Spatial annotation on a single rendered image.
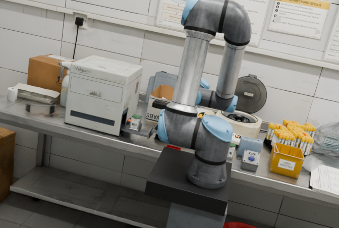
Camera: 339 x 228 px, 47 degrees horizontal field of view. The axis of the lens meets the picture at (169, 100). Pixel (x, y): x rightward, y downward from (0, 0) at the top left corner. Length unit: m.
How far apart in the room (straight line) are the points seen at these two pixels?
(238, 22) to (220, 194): 0.59
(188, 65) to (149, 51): 1.03
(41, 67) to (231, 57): 1.22
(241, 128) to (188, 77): 0.73
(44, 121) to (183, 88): 0.81
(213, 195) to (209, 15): 0.61
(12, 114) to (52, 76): 0.39
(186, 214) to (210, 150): 0.25
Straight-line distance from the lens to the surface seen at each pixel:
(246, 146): 1.86
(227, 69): 1.47
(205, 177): 1.39
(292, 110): 2.37
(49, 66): 2.27
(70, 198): 2.47
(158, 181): 1.38
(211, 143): 1.34
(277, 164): 1.82
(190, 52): 1.35
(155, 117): 2.07
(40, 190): 2.53
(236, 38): 1.38
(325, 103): 2.39
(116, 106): 1.79
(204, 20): 1.34
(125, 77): 1.74
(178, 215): 1.44
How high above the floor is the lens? 1.59
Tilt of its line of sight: 16 degrees down
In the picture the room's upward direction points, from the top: 11 degrees clockwise
